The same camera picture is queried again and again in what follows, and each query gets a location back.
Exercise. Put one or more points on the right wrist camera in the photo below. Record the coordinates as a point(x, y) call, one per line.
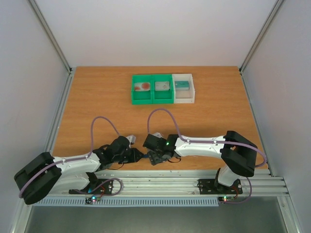
point(157, 134)

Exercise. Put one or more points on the aluminium frame post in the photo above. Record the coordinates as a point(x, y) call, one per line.
point(44, 24)
point(263, 31)

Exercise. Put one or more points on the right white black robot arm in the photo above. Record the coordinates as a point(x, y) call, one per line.
point(238, 153)

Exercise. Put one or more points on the right controller board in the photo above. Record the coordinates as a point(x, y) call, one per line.
point(224, 199)

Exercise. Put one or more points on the middle green bin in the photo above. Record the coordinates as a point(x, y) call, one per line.
point(163, 97)

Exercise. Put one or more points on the left controller board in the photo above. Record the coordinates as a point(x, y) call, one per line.
point(92, 200)

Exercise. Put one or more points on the left aluminium frame post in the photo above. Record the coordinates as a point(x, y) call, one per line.
point(44, 24)

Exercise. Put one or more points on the white bin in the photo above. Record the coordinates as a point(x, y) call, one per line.
point(184, 91)

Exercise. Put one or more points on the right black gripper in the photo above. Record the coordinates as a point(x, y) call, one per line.
point(157, 157)

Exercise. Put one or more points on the controller board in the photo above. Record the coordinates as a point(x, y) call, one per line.
point(224, 199)
point(92, 200)

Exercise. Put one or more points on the right aluminium frame post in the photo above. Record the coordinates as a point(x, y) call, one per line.
point(263, 31)

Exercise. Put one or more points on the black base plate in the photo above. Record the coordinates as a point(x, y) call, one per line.
point(209, 186)
point(101, 186)

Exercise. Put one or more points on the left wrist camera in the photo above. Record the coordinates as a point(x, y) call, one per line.
point(131, 139)

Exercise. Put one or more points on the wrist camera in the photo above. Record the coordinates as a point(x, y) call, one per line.
point(157, 134)
point(131, 139)

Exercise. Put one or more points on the aluminium front rail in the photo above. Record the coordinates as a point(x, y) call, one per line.
point(183, 183)

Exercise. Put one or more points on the left green bin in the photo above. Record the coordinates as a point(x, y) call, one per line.
point(139, 98)

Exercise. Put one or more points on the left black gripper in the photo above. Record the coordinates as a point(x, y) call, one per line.
point(134, 158)

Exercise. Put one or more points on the green bin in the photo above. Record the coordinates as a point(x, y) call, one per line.
point(139, 98)
point(163, 97)

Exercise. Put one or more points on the teal card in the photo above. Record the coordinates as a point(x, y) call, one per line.
point(182, 85)

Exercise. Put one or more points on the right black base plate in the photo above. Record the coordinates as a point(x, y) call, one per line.
point(209, 186)

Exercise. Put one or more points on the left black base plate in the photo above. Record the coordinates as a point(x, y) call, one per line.
point(101, 186)

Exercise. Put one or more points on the card with red circles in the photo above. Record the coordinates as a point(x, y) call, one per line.
point(142, 87)

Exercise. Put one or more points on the grey white card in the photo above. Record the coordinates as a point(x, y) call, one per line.
point(162, 86)

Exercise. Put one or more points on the grey slotted cable duct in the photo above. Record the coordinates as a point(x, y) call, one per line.
point(131, 202)

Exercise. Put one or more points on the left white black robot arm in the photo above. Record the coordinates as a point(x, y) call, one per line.
point(47, 174)

